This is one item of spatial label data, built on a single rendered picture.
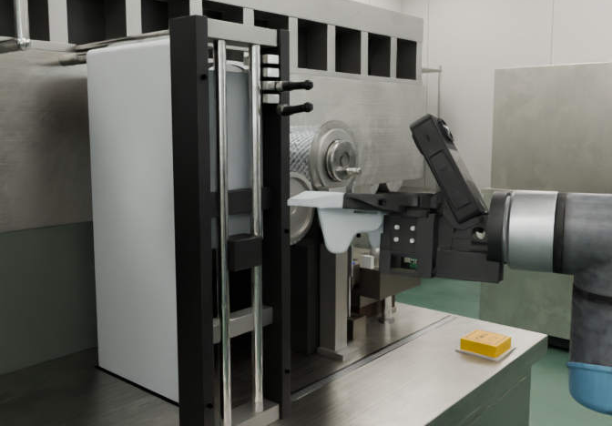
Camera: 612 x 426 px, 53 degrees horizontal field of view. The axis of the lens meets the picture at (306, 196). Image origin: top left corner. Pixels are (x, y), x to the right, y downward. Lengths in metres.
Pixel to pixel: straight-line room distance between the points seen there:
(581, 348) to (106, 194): 0.74
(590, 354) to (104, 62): 0.79
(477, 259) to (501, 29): 5.37
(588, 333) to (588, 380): 0.04
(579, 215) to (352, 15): 1.27
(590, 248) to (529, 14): 5.32
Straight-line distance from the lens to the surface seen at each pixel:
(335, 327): 1.12
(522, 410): 1.36
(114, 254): 1.05
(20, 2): 0.81
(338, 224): 0.59
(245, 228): 0.84
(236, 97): 0.82
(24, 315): 1.17
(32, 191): 1.14
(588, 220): 0.58
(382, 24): 1.88
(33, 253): 1.15
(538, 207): 0.58
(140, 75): 0.96
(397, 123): 1.93
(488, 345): 1.18
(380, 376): 1.07
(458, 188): 0.60
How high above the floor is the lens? 1.31
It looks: 7 degrees down
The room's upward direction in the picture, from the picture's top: straight up
